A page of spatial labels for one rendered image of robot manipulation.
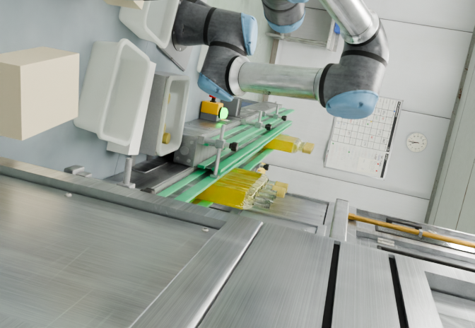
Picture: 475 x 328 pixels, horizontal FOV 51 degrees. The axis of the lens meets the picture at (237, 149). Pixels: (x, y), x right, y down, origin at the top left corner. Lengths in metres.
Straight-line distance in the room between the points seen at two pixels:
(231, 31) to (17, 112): 0.78
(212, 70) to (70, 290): 1.07
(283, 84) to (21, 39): 0.67
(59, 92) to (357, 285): 0.61
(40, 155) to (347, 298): 0.72
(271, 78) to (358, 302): 0.93
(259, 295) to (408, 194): 7.23
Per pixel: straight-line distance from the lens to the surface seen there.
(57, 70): 0.90
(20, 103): 0.84
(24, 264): 0.48
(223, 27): 1.48
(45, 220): 0.58
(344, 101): 1.21
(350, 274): 0.53
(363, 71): 1.23
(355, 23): 1.18
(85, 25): 1.11
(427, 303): 0.52
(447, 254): 2.01
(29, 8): 0.95
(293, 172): 7.61
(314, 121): 7.47
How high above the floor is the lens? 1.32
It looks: 12 degrees down
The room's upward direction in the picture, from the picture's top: 102 degrees clockwise
